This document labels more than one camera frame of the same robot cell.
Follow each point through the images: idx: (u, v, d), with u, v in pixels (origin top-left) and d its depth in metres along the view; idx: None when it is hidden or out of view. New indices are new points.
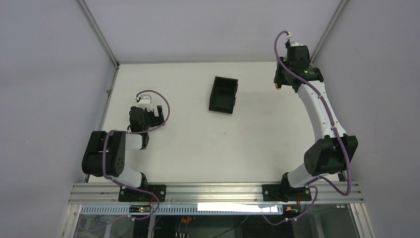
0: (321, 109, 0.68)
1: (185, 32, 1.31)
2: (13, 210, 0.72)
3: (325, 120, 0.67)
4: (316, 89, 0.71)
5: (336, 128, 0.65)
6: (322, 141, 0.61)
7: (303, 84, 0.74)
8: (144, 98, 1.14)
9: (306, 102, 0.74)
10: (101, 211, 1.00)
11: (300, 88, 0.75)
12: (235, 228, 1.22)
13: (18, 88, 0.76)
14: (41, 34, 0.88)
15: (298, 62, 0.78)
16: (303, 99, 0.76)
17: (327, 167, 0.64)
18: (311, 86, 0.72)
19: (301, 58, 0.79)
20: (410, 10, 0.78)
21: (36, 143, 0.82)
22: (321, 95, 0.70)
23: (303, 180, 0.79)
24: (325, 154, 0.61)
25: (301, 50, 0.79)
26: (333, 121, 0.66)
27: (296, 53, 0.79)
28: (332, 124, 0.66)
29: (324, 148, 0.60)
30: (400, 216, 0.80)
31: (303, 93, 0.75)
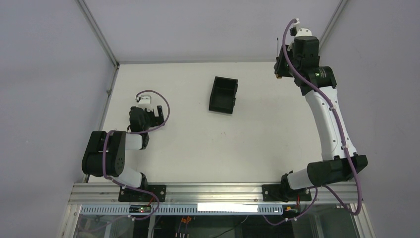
0: (332, 126, 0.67)
1: (185, 32, 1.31)
2: (13, 210, 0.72)
3: (336, 138, 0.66)
4: (328, 101, 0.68)
5: (347, 148, 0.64)
6: (331, 164, 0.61)
7: (314, 90, 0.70)
8: (144, 98, 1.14)
9: (315, 109, 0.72)
10: (100, 211, 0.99)
11: (309, 94, 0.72)
12: (235, 228, 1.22)
13: (18, 87, 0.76)
14: (41, 33, 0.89)
15: (308, 59, 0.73)
16: (311, 105, 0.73)
17: (331, 183, 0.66)
18: (322, 95, 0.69)
19: (311, 53, 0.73)
20: (410, 10, 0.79)
21: (36, 143, 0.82)
22: (333, 108, 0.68)
23: (306, 185, 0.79)
24: (332, 176, 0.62)
25: (313, 44, 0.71)
26: (344, 140, 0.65)
27: (306, 48, 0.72)
28: (343, 144, 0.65)
29: (332, 172, 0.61)
30: (399, 216, 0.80)
31: (312, 99, 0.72)
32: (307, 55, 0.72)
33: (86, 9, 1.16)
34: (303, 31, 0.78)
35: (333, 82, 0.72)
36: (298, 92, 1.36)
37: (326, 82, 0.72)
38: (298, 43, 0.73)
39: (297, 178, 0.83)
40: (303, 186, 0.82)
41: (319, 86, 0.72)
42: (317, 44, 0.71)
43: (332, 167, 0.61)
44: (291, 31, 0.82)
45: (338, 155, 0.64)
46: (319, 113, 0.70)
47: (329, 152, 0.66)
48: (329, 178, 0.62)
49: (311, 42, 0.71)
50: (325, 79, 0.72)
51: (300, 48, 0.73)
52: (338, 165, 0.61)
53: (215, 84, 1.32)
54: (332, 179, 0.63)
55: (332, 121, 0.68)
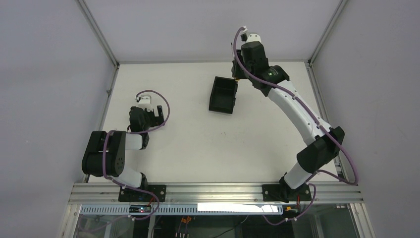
0: (301, 112, 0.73)
1: (185, 32, 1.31)
2: (12, 210, 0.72)
3: (309, 120, 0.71)
4: (289, 92, 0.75)
5: (322, 125, 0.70)
6: (316, 144, 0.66)
7: (273, 88, 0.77)
8: (144, 98, 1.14)
9: (281, 104, 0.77)
10: (101, 211, 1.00)
11: (271, 92, 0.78)
12: (235, 228, 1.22)
13: (18, 88, 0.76)
14: (42, 33, 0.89)
15: (259, 63, 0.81)
16: (277, 101, 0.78)
17: (322, 163, 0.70)
18: (283, 89, 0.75)
19: (260, 58, 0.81)
20: (410, 10, 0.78)
21: (36, 143, 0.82)
22: (295, 96, 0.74)
23: (304, 177, 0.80)
24: (321, 154, 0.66)
25: (258, 50, 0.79)
26: (316, 119, 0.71)
27: (254, 55, 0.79)
28: (317, 123, 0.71)
29: (320, 150, 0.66)
30: (400, 216, 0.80)
31: (275, 97, 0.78)
32: (257, 60, 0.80)
33: (85, 9, 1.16)
34: (252, 36, 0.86)
35: (286, 76, 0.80)
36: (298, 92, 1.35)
37: (281, 78, 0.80)
38: (246, 51, 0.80)
39: (294, 176, 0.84)
40: (302, 180, 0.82)
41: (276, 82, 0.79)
42: (262, 48, 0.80)
43: (318, 146, 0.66)
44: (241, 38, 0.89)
45: (318, 135, 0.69)
46: (286, 106, 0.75)
47: (309, 136, 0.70)
48: (319, 157, 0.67)
49: (257, 48, 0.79)
50: (279, 76, 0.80)
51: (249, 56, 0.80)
52: (322, 143, 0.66)
53: (216, 84, 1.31)
54: (322, 157, 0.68)
55: (300, 107, 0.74)
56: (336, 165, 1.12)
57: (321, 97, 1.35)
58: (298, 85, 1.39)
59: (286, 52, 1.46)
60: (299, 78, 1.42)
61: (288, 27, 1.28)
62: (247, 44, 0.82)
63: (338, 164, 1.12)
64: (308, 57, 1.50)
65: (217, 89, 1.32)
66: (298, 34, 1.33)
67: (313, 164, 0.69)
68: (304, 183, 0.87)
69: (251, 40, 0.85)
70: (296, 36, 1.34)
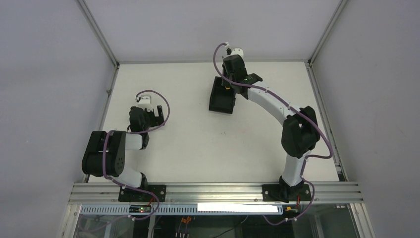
0: (273, 100, 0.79)
1: (185, 32, 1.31)
2: (13, 210, 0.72)
3: (280, 105, 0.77)
4: (261, 88, 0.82)
5: (291, 107, 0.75)
6: (286, 121, 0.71)
7: (249, 88, 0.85)
8: (144, 98, 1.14)
9: (258, 100, 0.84)
10: (101, 211, 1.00)
11: (248, 92, 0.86)
12: (235, 228, 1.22)
13: (18, 87, 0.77)
14: (42, 33, 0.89)
15: (238, 72, 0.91)
16: (255, 99, 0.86)
17: (307, 146, 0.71)
18: (256, 87, 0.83)
19: (239, 68, 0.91)
20: (411, 10, 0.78)
21: (36, 143, 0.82)
22: (267, 90, 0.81)
23: (296, 169, 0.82)
24: (294, 130, 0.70)
25: (237, 61, 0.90)
26: (286, 103, 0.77)
27: (234, 65, 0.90)
28: (287, 106, 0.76)
29: (292, 125, 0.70)
30: (400, 216, 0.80)
31: (252, 95, 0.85)
32: (236, 70, 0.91)
33: (85, 9, 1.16)
34: (236, 50, 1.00)
35: (260, 78, 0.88)
36: (298, 92, 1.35)
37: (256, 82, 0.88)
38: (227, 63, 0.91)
39: (288, 171, 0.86)
40: (296, 173, 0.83)
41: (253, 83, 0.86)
42: (240, 59, 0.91)
43: (289, 122, 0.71)
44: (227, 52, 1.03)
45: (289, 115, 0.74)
46: (261, 99, 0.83)
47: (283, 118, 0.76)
48: (295, 135, 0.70)
49: (236, 60, 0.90)
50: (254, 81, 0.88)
51: (230, 66, 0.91)
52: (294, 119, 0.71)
53: (216, 84, 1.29)
54: (298, 135, 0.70)
55: (272, 98, 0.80)
56: (336, 165, 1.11)
57: (321, 97, 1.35)
58: (298, 85, 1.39)
59: (286, 52, 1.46)
60: (299, 78, 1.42)
61: (288, 27, 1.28)
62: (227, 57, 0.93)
63: (338, 164, 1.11)
64: (308, 57, 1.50)
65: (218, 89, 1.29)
66: (298, 34, 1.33)
67: (292, 144, 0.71)
68: (302, 179, 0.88)
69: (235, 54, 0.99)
70: (296, 36, 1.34)
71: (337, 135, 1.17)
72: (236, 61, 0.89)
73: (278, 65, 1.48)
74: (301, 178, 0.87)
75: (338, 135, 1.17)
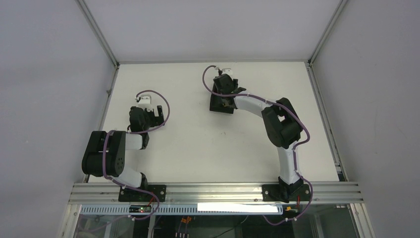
0: (252, 100, 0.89)
1: (185, 32, 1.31)
2: (13, 210, 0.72)
3: (259, 102, 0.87)
4: (243, 93, 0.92)
5: (269, 100, 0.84)
6: (264, 112, 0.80)
7: (235, 96, 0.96)
8: (144, 98, 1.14)
9: (245, 104, 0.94)
10: (101, 211, 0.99)
11: (236, 101, 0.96)
12: (235, 227, 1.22)
13: (18, 87, 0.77)
14: (43, 32, 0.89)
15: (226, 88, 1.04)
16: (242, 105, 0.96)
17: (290, 134, 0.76)
18: (238, 95, 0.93)
19: (226, 84, 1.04)
20: (412, 10, 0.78)
21: (36, 143, 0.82)
22: (247, 94, 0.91)
23: (289, 160, 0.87)
24: (273, 119, 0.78)
25: (224, 78, 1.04)
26: (263, 99, 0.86)
27: (222, 82, 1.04)
28: (264, 101, 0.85)
29: (269, 113, 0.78)
30: (400, 216, 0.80)
31: (239, 102, 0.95)
32: (225, 86, 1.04)
33: (85, 9, 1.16)
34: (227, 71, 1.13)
35: (242, 89, 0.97)
36: (299, 92, 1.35)
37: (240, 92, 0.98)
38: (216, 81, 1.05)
39: (283, 166, 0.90)
40: (290, 165, 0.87)
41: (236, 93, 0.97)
42: (227, 77, 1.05)
43: (266, 113, 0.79)
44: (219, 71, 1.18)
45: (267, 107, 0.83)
46: (245, 103, 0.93)
47: None
48: (275, 124, 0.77)
49: (223, 77, 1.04)
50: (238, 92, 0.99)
51: (218, 83, 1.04)
52: (270, 110, 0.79)
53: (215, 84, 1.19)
54: (278, 123, 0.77)
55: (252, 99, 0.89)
56: (336, 165, 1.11)
57: (321, 97, 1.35)
58: (298, 85, 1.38)
59: (286, 52, 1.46)
60: (299, 78, 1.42)
61: (288, 27, 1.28)
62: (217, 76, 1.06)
63: (338, 164, 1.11)
64: (308, 57, 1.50)
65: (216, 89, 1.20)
66: (298, 34, 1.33)
67: (275, 133, 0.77)
68: (298, 175, 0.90)
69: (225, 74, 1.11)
70: (295, 36, 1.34)
71: (338, 135, 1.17)
72: (222, 78, 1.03)
73: (278, 65, 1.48)
74: (296, 173, 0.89)
75: (338, 135, 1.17)
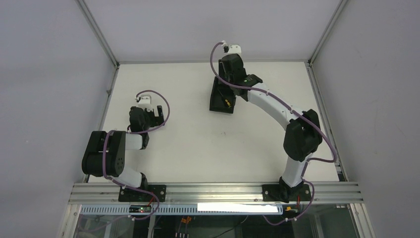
0: (274, 103, 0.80)
1: (185, 32, 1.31)
2: (13, 210, 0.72)
3: (283, 108, 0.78)
4: (262, 90, 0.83)
5: (294, 110, 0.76)
6: (290, 125, 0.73)
7: (248, 89, 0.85)
8: (144, 98, 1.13)
9: (259, 103, 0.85)
10: (101, 211, 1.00)
11: (248, 95, 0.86)
12: (235, 228, 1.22)
13: (18, 87, 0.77)
14: (43, 32, 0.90)
15: (237, 73, 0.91)
16: (255, 101, 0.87)
17: (310, 149, 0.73)
18: (255, 89, 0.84)
19: (238, 68, 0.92)
20: (411, 10, 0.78)
21: (36, 143, 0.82)
22: (267, 93, 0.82)
23: (298, 171, 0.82)
24: (298, 134, 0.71)
25: (236, 61, 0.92)
26: (288, 106, 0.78)
27: (233, 65, 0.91)
28: (289, 109, 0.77)
29: (295, 128, 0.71)
30: (400, 217, 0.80)
31: (253, 98, 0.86)
32: (235, 70, 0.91)
33: (85, 9, 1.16)
34: (234, 48, 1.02)
35: (260, 80, 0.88)
36: (298, 92, 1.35)
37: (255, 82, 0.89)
38: (226, 64, 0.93)
39: (289, 172, 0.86)
40: (298, 174, 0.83)
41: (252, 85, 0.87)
42: (238, 60, 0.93)
43: (291, 126, 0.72)
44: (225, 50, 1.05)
45: (292, 118, 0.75)
46: (261, 101, 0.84)
47: (286, 122, 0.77)
48: (298, 140, 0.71)
49: (235, 60, 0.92)
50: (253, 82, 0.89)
51: (228, 65, 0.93)
52: (297, 125, 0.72)
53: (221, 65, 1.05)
54: (302, 139, 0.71)
55: (274, 101, 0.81)
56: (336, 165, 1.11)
57: (321, 97, 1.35)
58: (298, 85, 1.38)
59: (286, 52, 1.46)
60: (299, 78, 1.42)
61: (288, 26, 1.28)
62: (228, 57, 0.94)
63: (338, 164, 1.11)
64: (308, 57, 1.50)
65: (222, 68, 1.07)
66: (298, 34, 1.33)
67: (296, 148, 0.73)
68: (301, 179, 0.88)
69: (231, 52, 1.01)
70: (296, 36, 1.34)
71: (338, 135, 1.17)
72: (234, 61, 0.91)
73: (278, 65, 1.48)
74: (300, 179, 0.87)
75: (338, 135, 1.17)
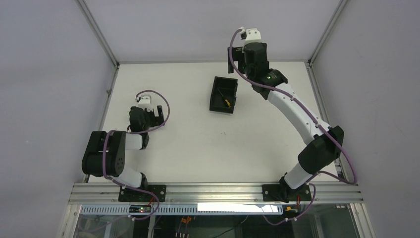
0: (299, 112, 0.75)
1: (185, 32, 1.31)
2: (13, 210, 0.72)
3: (308, 120, 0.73)
4: (288, 94, 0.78)
5: (320, 125, 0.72)
6: (314, 142, 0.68)
7: (272, 90, 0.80)
8: (144, 98, 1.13)
9: (281, 105, 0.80)
10: (101, 211, 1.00)
11: (270, 95, 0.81)
12: (235, 228, 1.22)
13: (18, 87, 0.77)
14: (43, 32, 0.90)
15: (260, 66, 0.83)
16: (276, 103, 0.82)
17: (325, 164, 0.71)
18: (281, 91, 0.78)
19: (262, 61, 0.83)
20: (411, 10, 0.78)
21: (36, 143, 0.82)
22: (293, 98, 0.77)
23: (303, 179, 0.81)
24: (320, 151, 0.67)
25: (261, 52, 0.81)
26: (315, 119, 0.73)
27: (257, 57, 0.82)
28: (316, 122, 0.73)
29: (318, 146, 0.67)
30: (400, 217, 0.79)
31: (275, 99, 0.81)
32: (259, 63, 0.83)
33: (85, 9, 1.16)
34: (252, 33, 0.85)
35: (285, 79, 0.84)
36: (298, 92, 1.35)
37: (279, 81, 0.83)
38: (249, 54, 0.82)
39: (294, 177, 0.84)
40: (302, 181, 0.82)
41: (275, 85, 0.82)
42: (264, 51, 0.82)
43: (314, 142, 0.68)
44: (241, 36, 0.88)
45: (317, 134, 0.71)
46: (284, 106, 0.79)
47: (308, 136, 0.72)
48: (319, 156, 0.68)
49: (260, 51, 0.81)
50: (278, 80, 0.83)
51: (251, 57, 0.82)
52: (321, 141, 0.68)
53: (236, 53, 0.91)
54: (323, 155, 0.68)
55: (298, 108, 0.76)
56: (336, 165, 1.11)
57: (321, 97, 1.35)
58: (297, 85, 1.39)
59: (286, 52, 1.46)
60: (299, 78, 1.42)
61: (289, 26, 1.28)
62: (251, 47, 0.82)
63: (338, 164, 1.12)
64: (308, 57, 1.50)
65: (238, 57, 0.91)
66: (298, 34, 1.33)
67: (312, 162, 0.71)
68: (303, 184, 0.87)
69: (250, 38, 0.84)
70: (296, 36, 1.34)
71: None
72: (259, 53, 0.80)
73: (278, 65, 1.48)
74: (304, 183, 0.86)
75: None
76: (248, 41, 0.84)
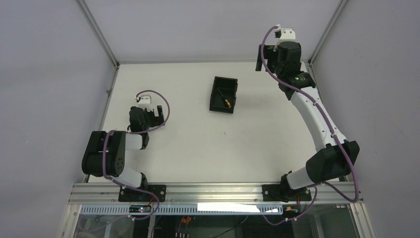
0: (318, 118, 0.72)
1: (185, 32, 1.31)
2: (13, 210, 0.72)
3: (324, 128, 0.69)
4: (310, 97, 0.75)
5: (336, 135, 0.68)
6: (324, 150, 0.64)
7: (296, 91, 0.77)
8: (144, 98, 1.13)
9: (301, 108, 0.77)
10: (101, 211, 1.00)
11: (293, 95, 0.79)
12: (235, 228, 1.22)
13: (18, 86, 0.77)
14: (43, 32, 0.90)
15: (290, 66, 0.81)
16: (297, 105, 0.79)
17: (331, 177, 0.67)
18: (304, 94, 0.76)
19: (293, 61, 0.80)
20: (411, 10, 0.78)
21: (36, 143, 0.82)
22: (316, 103, 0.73)
23: (304, 183, 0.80)
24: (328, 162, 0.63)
25: (295, 52, 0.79)
26: (332, 128, 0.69)
27: (289, 56, 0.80)
28: (332, 132, 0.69)
29: (327, 155, 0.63)
30: (400, 217, 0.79)
31: (297, 101, 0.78)
32: (290, 62, 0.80)
33: (85, 9, 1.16)
34: (287, 33, 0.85)
35: (313, 83, 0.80)
36: None
37: (307, 84, 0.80)
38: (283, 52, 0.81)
39: (297, 178, 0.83)
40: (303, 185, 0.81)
41: (301, 87, 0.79)
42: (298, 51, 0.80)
43: (324, 150, 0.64)
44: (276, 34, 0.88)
45: (330, 143, 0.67)
46: (303, 109, 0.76)
47: (321, 143, 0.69)
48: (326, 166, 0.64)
49: (294, 50, 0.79)
50: (305, 82, 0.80)
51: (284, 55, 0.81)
52: (332, 151, 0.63)
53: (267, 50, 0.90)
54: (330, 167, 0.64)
55: (318, 114, 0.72)
56: None
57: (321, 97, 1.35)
58: None
59: None
60: None
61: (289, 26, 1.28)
62: (286, 44, 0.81)
63: None
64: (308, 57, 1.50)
65: (270, 55, 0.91)
66: (298, 34, 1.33)
67: (317, 171, 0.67)
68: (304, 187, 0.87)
69: (285, 37, 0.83)
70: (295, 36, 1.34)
71: None
72: (293, 51, 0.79)
73: None
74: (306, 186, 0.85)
75: None
76: (282, 40, 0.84)
